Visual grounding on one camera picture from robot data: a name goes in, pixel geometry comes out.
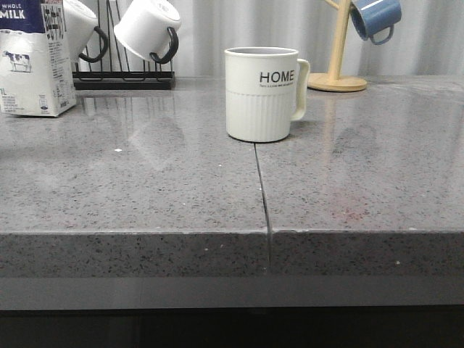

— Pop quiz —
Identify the white HOME mug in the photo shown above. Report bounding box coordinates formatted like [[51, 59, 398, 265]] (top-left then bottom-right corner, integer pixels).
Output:
[[224, 47, 310, 143]]

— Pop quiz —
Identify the whole milk carton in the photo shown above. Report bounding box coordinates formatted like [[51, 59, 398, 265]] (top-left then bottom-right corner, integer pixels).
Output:
[[1, 1, 76, 117]]

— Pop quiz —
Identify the wooden mug tree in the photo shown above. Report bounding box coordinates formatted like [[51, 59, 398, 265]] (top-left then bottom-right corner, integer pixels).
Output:
[[307, 0, 367, 93]]

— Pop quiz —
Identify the blue enamel mug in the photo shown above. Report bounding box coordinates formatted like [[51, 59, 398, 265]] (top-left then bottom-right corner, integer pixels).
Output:
[[350, 0, 402, 45]]

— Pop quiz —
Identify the black wire mug rack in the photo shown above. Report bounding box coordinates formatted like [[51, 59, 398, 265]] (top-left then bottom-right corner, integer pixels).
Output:
[[72, 1, 178, 90]]

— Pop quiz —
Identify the white mug black handle right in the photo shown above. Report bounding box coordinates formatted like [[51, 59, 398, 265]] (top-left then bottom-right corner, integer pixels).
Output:
[[114, 0, 181, 65]]

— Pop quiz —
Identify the white mug black handle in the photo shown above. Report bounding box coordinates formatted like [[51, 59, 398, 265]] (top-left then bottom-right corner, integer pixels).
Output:
[[63, 0, 109, 63], [114, 0, 181, 65]]

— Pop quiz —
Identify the white mug black handle left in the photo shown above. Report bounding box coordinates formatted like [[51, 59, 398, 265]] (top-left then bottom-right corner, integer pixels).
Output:
[[63, 0, 109, 63]]

